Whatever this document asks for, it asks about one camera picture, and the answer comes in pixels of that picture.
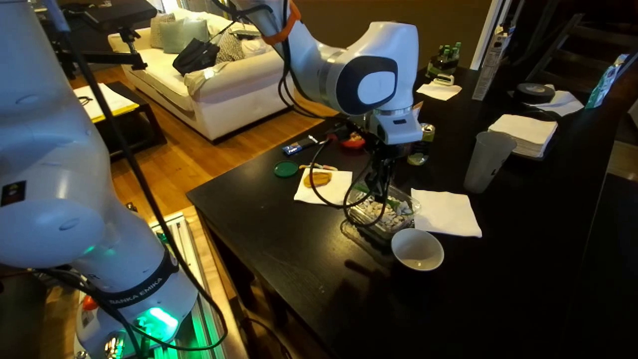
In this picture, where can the blue snack bar wrapper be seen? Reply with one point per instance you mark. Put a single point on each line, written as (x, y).
(296, 149)

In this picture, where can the dark round dish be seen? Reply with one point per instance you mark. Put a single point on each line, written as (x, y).
(535, 93)

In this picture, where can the round brown cookie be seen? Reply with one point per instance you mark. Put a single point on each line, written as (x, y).
(316, 179)

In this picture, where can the red bowl with food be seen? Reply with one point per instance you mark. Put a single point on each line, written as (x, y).
(354, 143)

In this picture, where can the clear plastic bowl of popcorn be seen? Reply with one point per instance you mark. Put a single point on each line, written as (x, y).
(380, 220)

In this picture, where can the folded white napkin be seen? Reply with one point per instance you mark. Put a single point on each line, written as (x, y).
(446, 213)

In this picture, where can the green round lid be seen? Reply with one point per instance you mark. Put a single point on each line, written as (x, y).
(286, 169)

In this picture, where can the small white ceramic bowl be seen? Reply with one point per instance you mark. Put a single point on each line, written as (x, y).
(418, 250)

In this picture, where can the green bottles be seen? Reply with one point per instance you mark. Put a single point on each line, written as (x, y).
(446, 61)

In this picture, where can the white napkin under cookie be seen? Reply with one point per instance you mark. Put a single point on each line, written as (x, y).
(334, 193)

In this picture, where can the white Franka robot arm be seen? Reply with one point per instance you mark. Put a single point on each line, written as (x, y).
(59, 207)

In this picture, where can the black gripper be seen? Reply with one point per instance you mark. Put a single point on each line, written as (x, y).
(382, 167)

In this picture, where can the black coffee table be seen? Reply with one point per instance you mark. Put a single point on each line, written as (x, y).
(133, 117)

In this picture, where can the translucent plastic cup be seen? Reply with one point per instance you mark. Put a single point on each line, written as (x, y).
(489, 155)

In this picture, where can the white paper sheet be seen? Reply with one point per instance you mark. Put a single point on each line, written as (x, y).
(440, 91)

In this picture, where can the stack of white napkins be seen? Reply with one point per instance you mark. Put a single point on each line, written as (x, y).
(531, 137)

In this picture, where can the small dark jar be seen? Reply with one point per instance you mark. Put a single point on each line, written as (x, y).
(420, 155)

